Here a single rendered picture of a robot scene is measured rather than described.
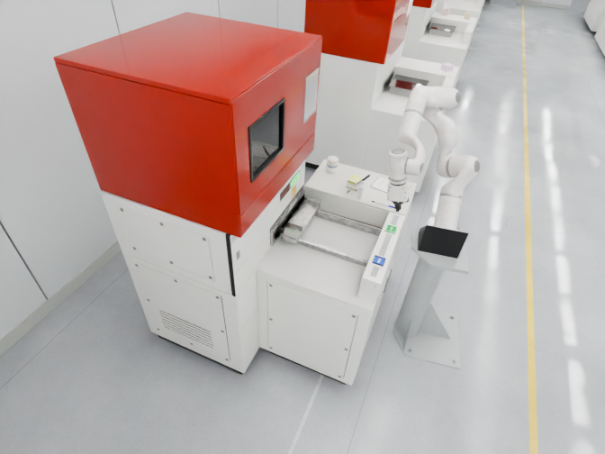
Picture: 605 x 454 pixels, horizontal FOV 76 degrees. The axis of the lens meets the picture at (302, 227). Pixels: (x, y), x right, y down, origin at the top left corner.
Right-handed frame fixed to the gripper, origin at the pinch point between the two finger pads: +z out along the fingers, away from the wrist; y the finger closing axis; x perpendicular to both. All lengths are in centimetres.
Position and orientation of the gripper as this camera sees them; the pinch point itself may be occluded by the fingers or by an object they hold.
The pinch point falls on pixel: (398, 207)
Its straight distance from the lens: 205.3
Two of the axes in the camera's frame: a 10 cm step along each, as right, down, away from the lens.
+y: 9.1, 1.3, -4.0
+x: 3.9, -5.9, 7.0
